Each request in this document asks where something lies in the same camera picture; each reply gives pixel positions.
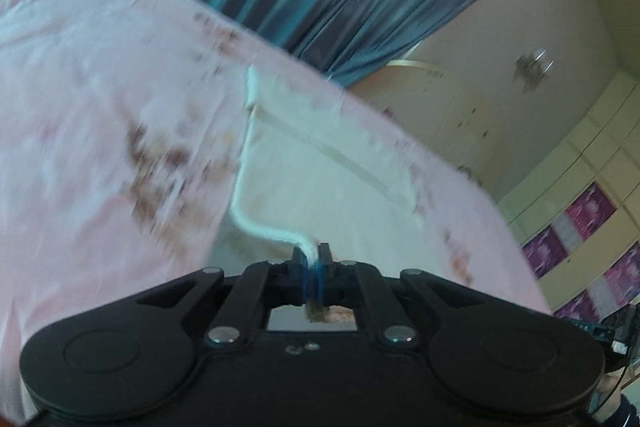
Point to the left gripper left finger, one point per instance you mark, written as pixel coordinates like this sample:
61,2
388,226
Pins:
245,302

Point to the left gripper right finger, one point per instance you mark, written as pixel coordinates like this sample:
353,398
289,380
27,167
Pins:
361,288

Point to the cream knitted sweater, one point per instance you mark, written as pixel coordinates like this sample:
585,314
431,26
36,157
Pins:
309,176

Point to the cream wardrobe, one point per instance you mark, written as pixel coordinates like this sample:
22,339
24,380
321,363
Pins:
576,215

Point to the cream round headboard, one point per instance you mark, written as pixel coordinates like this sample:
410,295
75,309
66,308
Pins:
448,114

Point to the pink floral bed sheet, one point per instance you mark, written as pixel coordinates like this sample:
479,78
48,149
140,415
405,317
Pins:
122,123

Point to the wall lamp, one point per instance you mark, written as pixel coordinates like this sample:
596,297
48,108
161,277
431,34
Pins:
531,69

